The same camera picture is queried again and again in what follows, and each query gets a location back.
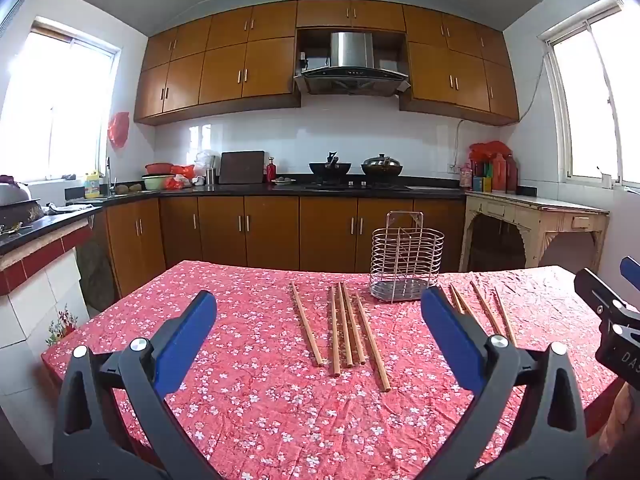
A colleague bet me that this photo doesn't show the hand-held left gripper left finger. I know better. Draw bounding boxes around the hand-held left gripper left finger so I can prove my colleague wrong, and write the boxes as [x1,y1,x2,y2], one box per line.
[52,290,223,480]

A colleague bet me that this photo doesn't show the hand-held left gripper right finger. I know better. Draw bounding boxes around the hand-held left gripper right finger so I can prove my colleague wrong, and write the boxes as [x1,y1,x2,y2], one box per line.
[420,286,588,480]

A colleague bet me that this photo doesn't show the steel wire utensil holder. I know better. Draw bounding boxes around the steel wire utensil holder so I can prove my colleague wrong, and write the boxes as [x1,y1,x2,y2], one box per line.
[369,211,445,302]

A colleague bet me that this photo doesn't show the person's right hand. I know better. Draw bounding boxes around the person's right hand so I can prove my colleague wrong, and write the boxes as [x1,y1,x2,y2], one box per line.
[599,385,640,457]

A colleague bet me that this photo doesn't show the red floral tablecloth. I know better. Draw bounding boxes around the red floral tablecloth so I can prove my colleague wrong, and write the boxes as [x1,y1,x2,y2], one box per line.
[41,260,640,480]

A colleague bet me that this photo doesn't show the cream wooden side table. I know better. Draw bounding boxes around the cream wooden side table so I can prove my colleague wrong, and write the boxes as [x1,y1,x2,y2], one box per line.
[459,190,611,273]

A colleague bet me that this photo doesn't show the brown lower kitchen cabinets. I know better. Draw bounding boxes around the brown lower kitchen cabinets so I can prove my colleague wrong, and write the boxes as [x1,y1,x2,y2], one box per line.
[105,195,468,298]

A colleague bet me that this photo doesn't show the row of sauce bottles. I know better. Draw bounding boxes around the row of sauce bottles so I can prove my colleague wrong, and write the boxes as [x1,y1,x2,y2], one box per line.
[459,152,519,194]

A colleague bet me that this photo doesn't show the black kitchen countertop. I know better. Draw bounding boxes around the black kitchen countertop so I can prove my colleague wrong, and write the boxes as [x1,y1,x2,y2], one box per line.
[0,174,468,257]

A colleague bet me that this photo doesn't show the red plastic bag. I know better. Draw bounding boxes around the red plastic bag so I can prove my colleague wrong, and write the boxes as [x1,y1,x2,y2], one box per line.
[469,141,513,163]
[108,111,131,149]
[165,164,196,191]

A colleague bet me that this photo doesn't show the red and white tiled counter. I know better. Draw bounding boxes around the red and white tiled counter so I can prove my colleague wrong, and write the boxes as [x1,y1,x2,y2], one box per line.
[0,220,96,351]

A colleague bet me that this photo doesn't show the sliding window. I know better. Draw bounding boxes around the sliding window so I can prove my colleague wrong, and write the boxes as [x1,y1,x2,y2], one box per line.
[537,0,640,191]

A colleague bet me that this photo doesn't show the dark wooden cutting board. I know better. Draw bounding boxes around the dark wooden cutting board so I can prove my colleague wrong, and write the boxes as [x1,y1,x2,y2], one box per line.
[218,151,266,185]

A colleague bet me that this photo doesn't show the white plastic bag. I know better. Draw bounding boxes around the white plastic bag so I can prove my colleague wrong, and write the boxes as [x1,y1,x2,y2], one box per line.
[194,150,221,178]

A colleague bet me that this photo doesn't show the black gas stove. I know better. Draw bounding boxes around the black gas stove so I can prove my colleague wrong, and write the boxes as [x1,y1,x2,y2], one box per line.
[302,180,411,192]

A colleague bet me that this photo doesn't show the dark pot with lid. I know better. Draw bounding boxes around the dark pot with lid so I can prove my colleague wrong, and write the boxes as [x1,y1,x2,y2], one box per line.
[361,153,404,178]

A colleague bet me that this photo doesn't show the black wok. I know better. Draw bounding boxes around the black wok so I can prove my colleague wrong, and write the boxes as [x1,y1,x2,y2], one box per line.
[308,151,353,177]

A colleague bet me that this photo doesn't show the window with roller blind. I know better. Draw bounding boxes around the window with roller blind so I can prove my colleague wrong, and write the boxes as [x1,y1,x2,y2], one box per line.
[0,16,122,183]

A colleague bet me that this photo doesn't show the steel range hood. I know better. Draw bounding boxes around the steel range hood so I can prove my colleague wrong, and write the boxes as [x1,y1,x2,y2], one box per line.
[293,31,411,97]

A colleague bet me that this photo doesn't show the white wall cable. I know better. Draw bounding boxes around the white wall cable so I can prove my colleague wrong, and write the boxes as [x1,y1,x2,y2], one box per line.
[454,40,548,168]

